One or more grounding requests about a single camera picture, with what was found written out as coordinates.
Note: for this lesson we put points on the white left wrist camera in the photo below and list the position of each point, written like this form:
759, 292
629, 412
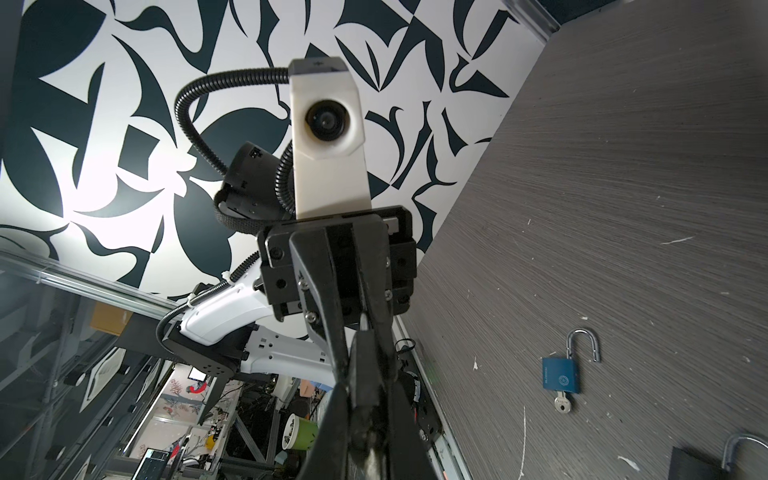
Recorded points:
327, 138

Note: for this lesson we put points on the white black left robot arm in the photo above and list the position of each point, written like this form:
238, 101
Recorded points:
231, 331

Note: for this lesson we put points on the blue padlock left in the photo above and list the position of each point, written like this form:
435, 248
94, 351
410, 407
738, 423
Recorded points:
561, 374

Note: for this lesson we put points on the black padlock middle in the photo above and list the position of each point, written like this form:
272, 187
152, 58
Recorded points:
685, 464

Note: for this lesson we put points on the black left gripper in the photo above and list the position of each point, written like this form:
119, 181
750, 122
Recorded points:
336, 267

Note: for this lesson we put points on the silver key in left padlock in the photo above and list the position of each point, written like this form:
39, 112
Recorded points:
562, 402

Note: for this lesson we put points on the green white paper cup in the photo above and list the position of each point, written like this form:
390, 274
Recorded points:
299, 434

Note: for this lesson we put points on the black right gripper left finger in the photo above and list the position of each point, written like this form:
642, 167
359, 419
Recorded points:
328, 457

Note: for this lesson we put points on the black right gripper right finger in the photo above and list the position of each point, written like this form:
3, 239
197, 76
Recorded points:
407, 458

